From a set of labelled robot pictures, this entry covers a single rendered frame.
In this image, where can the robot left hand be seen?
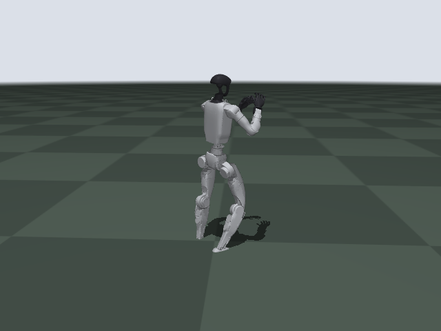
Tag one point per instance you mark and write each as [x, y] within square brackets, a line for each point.
[245, 102]

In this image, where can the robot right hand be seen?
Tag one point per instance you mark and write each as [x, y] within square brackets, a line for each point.
[258, 101]

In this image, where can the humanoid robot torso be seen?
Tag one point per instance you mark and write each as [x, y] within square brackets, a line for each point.
[217, 129]

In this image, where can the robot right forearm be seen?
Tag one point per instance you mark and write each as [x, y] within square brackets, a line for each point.
[256, 120]

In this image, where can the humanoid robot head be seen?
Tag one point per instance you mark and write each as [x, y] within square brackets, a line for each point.
[220, 80]

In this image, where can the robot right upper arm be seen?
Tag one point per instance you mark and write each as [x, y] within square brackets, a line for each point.
[233, 112]

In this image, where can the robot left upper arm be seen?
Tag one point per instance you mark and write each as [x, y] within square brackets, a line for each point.
[203, 105]

